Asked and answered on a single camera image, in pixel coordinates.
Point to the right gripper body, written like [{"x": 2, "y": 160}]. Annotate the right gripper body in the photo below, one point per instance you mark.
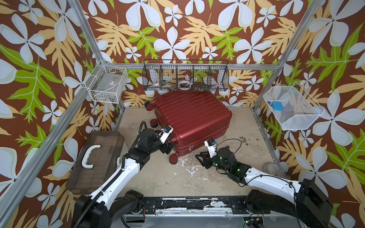
[{"x": 216, "y": 163}]

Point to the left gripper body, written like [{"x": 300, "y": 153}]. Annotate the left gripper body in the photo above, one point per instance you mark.
[{"x": 158, "y": 145}]

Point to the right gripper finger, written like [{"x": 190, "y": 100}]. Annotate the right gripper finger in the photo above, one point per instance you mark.
[
  {"x": 206, "y": 163},
  {"x": 203, "y": 156}
]

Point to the red hard-shell suitcase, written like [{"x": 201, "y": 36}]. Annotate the red hard-shell suitcase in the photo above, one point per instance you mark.
[{"x": 194, "y": 116}]

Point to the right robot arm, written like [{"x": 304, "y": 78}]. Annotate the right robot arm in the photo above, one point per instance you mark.
[{"x": 301, "y": 199}]

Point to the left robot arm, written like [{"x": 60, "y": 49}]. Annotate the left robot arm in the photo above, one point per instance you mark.
[{"x": 103, "y": 206}]

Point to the white tape roll in basket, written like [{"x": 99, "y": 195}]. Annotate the white tape roll in basket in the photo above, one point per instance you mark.
[{"x": 184, "y": 84}]

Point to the brown plastic storage box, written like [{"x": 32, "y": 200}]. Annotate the brown plastic storage box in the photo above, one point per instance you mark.
[{"x": 97, "y": 161}]

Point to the blue object in basket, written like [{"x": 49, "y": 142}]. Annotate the blue object in basket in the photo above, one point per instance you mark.
[{"x": 277, "y": 106}]

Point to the white mesh basket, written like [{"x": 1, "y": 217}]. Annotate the white mesh basket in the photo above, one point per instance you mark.
[{"x": 301, "y": 110}]

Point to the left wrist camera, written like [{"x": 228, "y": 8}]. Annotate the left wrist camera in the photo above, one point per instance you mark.
[{"x": 165, "y": 132}]

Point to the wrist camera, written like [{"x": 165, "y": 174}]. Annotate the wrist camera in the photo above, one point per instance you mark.
[
  {"x": 211, "y": 146},
  {"x": 165, "y": 132}
]

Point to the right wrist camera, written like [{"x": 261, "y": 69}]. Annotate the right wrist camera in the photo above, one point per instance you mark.
[{"x": 211, "y": 146}]

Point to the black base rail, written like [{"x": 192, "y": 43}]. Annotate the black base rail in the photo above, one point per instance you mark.
[{"x": 234, "y": 204}]

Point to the black wire basket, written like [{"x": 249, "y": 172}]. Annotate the black wire basket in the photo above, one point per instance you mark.
[{"x": 205, "y": 75}]

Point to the white wire basket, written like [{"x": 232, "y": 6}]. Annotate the white wire basket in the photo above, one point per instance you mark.
[{"x": 106, "y": 83}]

